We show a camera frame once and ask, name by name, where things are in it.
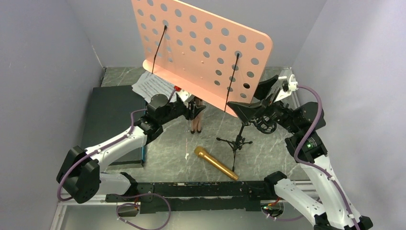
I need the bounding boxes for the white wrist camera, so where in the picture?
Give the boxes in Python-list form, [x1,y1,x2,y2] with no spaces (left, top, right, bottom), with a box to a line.
[278,69,298,98]
[174,86,194,104]

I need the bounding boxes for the pink perforated music stand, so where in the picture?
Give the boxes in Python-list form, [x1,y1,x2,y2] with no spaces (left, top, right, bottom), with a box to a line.
[132,0,273,117]

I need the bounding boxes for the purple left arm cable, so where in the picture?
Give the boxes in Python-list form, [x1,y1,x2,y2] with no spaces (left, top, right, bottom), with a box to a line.
[57,90,172,230]

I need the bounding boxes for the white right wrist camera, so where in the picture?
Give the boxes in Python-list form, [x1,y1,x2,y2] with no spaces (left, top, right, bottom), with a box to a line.
[278,69,298,98]

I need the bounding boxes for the black microphone tripod stand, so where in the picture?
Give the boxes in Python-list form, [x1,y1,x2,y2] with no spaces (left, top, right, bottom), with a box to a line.
[216,114,278,173]

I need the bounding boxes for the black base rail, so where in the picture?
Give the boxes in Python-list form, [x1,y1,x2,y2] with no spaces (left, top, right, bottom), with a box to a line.
[105,181,277,214]

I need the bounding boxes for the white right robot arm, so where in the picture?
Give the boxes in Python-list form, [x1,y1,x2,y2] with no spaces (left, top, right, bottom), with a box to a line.
[226,76,373,230]

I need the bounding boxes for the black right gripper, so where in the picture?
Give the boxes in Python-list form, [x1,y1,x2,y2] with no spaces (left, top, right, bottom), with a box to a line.
[227,75,301,135]

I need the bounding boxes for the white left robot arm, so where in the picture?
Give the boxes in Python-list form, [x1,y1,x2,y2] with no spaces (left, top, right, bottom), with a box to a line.
[56,94,206,204]

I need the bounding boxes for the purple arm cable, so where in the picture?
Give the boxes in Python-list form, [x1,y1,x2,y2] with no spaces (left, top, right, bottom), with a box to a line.
[57,90,172,230]
[261,84,362,230]

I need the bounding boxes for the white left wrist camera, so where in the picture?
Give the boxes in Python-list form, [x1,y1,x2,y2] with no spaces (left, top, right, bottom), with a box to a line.
[174,86,194,104]

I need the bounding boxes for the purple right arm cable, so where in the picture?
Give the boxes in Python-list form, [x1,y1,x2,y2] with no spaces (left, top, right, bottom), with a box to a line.
[261,84,362,230]

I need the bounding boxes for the gold microphone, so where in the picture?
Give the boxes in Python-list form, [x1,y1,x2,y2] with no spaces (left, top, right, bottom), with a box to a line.
[194,146,239,181]

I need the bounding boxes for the sheet music pages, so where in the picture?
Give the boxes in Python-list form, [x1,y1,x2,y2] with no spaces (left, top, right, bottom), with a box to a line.
[132,71,174,103]

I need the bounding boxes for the black folder book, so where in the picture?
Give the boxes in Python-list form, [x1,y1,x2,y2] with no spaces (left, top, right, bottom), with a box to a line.
[79,85,146,149]

